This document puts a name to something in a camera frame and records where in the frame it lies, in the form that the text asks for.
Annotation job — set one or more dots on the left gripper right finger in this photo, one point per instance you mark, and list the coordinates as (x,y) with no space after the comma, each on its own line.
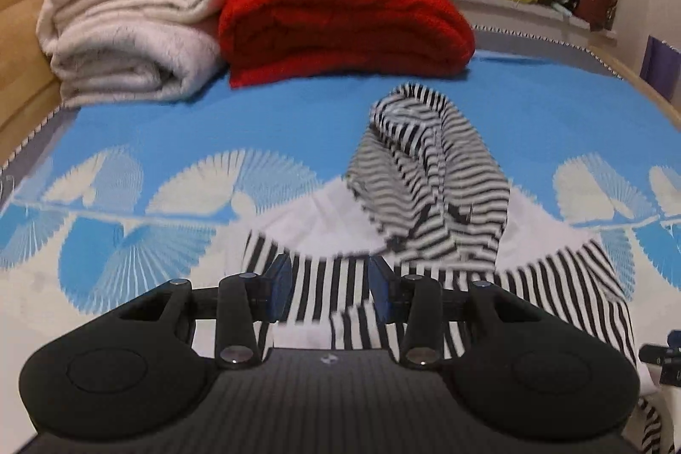
(415,301)

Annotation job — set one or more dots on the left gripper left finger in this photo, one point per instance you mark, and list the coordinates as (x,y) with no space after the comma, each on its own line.
(242,301)

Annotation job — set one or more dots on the striped hoodie with white vest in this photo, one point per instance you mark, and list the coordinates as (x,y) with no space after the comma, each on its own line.
(423,192)

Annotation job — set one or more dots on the blue white patterned bedspread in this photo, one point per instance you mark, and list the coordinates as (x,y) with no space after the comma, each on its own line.
(103,204)

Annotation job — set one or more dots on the red folded blanket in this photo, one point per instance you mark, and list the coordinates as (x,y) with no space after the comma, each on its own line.
(265,41)

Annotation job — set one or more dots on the cream folded blanket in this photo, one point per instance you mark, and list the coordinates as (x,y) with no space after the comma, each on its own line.
(122,51)

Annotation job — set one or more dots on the purple bag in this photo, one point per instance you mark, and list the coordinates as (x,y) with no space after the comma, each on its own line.
(661,67)

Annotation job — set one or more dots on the wooden bed headboard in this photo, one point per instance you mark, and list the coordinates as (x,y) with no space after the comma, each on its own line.
(29,90)

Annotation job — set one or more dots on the wooden bed frame edge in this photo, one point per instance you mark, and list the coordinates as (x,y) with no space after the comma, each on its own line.
(620,69)

